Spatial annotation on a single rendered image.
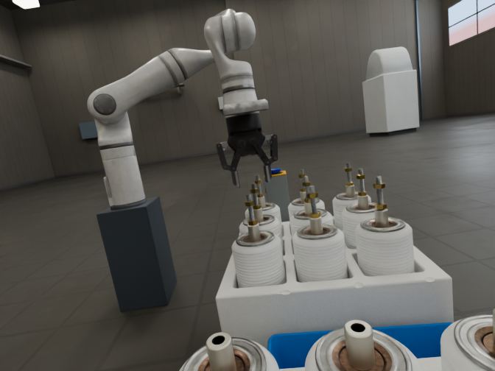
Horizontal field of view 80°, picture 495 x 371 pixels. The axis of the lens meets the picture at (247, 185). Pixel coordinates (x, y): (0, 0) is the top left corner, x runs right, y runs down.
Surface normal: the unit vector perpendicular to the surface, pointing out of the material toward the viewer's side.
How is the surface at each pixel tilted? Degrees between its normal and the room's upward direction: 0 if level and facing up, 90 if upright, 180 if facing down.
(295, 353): 88
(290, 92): 90
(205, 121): 90
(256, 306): 90
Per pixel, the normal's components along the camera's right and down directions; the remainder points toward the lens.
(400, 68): 0.11, -0.02
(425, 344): -0.11, 0.15
